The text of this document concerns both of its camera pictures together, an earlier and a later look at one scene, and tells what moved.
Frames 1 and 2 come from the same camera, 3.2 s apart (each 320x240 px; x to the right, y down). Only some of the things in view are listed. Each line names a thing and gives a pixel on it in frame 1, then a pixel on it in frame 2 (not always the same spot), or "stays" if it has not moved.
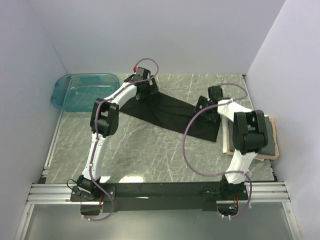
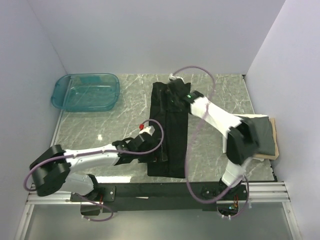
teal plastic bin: [77, 92] stays
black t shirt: [174, 114] → [172, 123]
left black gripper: [152, 89] → [153, 157]
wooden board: [266, 156] stays
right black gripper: [202, 103] → [169, 94]
